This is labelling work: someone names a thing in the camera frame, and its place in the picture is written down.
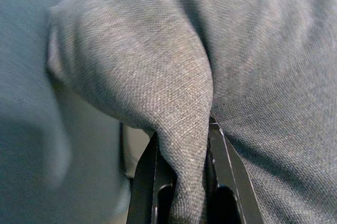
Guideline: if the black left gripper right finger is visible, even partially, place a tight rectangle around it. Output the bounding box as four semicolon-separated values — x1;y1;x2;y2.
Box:
205;117;264;224

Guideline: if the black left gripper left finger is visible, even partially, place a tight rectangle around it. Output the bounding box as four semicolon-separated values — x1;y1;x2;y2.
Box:
126;131;177;224

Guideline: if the grey fabric pillow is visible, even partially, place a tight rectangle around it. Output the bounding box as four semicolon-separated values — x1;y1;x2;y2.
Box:
46;0;337;224

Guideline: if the blue fabric headboard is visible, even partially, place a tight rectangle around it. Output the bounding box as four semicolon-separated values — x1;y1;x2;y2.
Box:
0;0;148;224

